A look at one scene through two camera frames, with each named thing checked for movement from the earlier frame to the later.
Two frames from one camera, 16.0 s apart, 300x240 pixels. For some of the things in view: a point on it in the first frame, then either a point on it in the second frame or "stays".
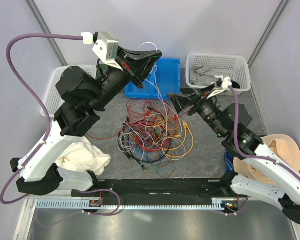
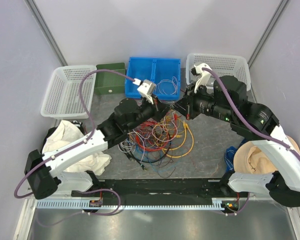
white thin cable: (157, 88) -> (172, 81)
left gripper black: (138, 64) -> (159, 109)
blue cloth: (229, 158) stays
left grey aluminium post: (44, 30) stays
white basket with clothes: (201, 69) stays
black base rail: (155, 188) stays
